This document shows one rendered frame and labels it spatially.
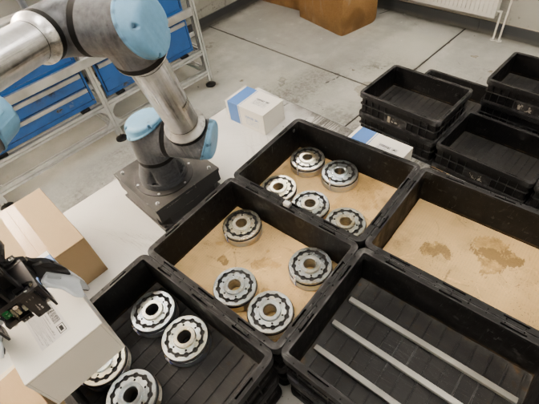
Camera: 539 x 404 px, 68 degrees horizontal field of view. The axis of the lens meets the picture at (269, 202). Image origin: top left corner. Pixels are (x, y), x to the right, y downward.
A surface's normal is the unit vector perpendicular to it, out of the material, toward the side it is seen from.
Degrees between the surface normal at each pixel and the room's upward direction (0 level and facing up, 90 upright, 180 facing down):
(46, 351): 0
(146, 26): 85
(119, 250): 0
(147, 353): 0
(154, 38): 85
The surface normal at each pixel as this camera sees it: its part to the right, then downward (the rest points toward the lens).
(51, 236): -0.11, -0.66
